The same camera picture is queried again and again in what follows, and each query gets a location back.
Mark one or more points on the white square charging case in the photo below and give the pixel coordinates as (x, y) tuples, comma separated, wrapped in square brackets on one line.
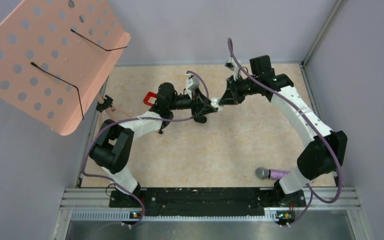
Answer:
[(215, 103)]

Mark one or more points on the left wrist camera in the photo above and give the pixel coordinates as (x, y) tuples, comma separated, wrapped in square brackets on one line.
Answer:
[(191, 84)]

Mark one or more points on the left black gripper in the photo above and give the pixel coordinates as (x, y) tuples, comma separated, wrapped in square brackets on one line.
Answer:
[(197, 94)]

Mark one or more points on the pink perforated music stand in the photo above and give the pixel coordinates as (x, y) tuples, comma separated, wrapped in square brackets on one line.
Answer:
[(55, 56)]

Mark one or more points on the red toy window brick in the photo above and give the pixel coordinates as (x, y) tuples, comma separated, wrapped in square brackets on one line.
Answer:
[(150, 99)]

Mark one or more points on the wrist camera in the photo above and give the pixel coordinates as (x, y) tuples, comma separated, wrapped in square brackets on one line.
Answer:
[(191, 84), (231, 65)]

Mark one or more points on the purple glitter microphone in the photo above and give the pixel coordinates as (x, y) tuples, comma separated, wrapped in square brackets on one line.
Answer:
[(271, 174)]

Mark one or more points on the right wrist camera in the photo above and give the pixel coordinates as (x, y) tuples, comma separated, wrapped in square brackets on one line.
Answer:
[(231, 65)]

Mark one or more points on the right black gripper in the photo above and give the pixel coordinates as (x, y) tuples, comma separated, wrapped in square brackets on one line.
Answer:
[(231, 96)]

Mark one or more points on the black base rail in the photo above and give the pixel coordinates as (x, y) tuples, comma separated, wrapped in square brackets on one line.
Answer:
[(205, 201)]

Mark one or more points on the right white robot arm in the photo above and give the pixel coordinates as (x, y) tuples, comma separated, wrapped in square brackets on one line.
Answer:
[(324, 148)]

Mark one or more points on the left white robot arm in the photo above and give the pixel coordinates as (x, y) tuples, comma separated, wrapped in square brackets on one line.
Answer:
[(112, 149)]

